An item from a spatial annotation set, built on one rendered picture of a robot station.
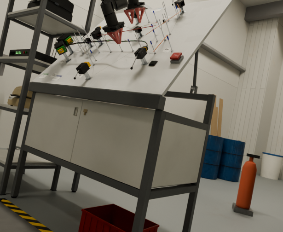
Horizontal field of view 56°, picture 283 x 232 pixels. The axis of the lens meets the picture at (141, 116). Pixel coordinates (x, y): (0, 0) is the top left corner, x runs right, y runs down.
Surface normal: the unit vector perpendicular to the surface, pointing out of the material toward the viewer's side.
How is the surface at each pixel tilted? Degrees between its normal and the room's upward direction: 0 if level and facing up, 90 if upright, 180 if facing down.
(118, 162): 90
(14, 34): 90
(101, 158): 90
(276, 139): 90
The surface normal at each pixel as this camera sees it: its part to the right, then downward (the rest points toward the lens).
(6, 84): 0.67, 0.11
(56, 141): -0.59, -0.15
